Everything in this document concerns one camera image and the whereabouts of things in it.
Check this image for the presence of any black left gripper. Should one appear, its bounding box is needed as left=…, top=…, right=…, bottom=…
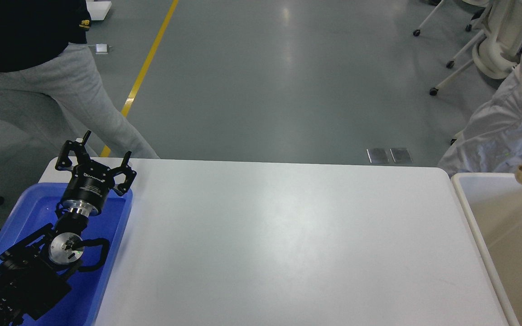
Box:
left=55, top=130, right=137, bottom=216

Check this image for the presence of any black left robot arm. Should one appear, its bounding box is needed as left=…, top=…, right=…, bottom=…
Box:
left=0, top=131, right=137, bottom=326

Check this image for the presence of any white plastic bin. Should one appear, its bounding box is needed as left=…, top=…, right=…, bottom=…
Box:
left=451, top=173, right=522, bottom=326

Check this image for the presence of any person in white clothes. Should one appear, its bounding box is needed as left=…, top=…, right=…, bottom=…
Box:
left=437, top=55, right=522, bottom=176

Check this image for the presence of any person in grey trousers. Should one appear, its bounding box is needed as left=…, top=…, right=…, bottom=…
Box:
left=0, top=0, right=158, bottom=159

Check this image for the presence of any small grey floor device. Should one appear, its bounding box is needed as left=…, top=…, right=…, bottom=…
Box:
left=88, top=43, right=111, bottom=54

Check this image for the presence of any blue plastic bin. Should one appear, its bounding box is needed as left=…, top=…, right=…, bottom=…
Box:
left=0, top=183, right=132, bottom=326

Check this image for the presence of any right metal floor plate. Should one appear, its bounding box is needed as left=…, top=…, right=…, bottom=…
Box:
left=390, top=147, right=414, bottom=164

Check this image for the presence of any metal floor plate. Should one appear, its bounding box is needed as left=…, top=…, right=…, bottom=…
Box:
left=367, top=147, right=390, bottom=164
left=390, top=147, right=414, bottom=164

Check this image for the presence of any white office chair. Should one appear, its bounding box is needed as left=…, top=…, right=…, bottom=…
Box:
left=429, top=0, right=522, bottom=96

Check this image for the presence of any left metal floor plate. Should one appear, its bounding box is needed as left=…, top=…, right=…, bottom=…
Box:
left=367, top=147, right=390, bottom=164

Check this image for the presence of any white box on floor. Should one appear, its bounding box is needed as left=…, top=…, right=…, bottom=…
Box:
left=86, top=0, right=112, bottom=21

